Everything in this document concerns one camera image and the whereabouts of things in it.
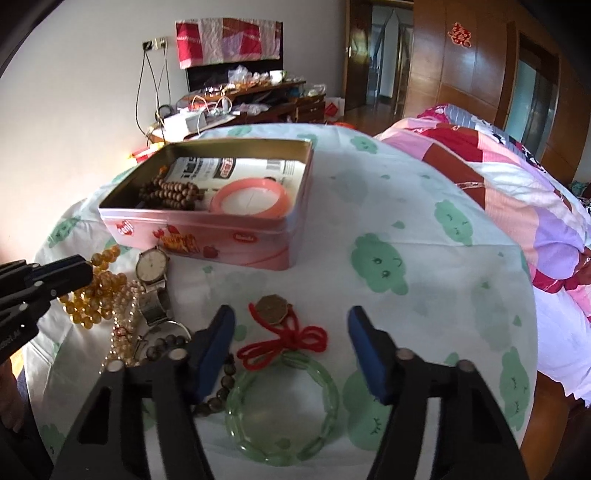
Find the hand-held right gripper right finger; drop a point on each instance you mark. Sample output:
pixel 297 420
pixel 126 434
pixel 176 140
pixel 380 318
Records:
pixel 369 360

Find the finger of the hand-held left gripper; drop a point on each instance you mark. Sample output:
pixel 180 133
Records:
pixel 64 274

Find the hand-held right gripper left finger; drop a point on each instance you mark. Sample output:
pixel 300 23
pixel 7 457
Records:
pixel 214 350

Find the green jade bangle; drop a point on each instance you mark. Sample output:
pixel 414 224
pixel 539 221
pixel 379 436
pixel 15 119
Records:
pixel 330 406

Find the silver wristwatch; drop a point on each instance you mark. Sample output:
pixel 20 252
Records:
pixel 151 267

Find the pink tin box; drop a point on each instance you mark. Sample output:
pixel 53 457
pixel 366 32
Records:
pixel 231 240

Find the white sheet with green print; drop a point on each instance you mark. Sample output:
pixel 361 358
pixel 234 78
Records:
pixel 415 221

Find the red and yellow carton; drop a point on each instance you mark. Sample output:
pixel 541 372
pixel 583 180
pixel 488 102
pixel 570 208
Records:
pixel 145 152

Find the pink bangle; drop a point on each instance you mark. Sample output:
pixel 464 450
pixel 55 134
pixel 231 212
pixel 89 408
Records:
pixel 251 182

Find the white box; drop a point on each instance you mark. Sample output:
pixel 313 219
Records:
pixel 182 122

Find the pink patchwork quilt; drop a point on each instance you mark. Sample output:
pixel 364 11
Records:
pixel 508 184

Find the black television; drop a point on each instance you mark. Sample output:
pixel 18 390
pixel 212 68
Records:
pixel 207 76

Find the white and red bag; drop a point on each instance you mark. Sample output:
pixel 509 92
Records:
pixel 334 108

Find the wooden desk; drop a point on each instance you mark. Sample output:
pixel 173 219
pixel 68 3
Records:
pixel 277 104

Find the red patchwork cover cloth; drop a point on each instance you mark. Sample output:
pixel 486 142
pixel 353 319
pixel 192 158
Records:
pixel 221 39

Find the wooden door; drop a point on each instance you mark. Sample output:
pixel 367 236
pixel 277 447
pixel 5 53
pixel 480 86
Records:
pixel 358 55

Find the wooden wardrobe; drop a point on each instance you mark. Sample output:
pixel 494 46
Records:
pixel 485 69

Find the red paper decoration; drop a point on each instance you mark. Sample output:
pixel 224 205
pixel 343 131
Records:
pixel 459 33

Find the wall socket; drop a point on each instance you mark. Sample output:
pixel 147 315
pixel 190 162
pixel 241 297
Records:
pixel 154 44

